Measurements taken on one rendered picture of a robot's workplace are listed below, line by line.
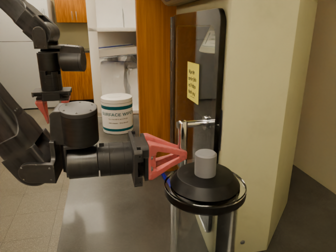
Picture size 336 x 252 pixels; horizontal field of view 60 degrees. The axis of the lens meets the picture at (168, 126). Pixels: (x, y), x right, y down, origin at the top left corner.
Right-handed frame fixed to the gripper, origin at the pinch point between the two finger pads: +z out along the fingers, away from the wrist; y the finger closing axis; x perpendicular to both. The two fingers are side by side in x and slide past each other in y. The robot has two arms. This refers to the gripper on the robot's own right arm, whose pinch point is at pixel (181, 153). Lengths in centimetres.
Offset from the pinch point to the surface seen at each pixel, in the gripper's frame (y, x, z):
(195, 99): 5.8, -8.5, 4.2
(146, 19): 31.7, -23.6, -1.4
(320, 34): 28, -21, 48
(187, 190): -17.1, -2.8, -4.0
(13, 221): 156, 116, -82
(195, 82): 6.2, -11.9, 4.2
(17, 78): 483, 62, -149
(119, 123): 68, 15, -7
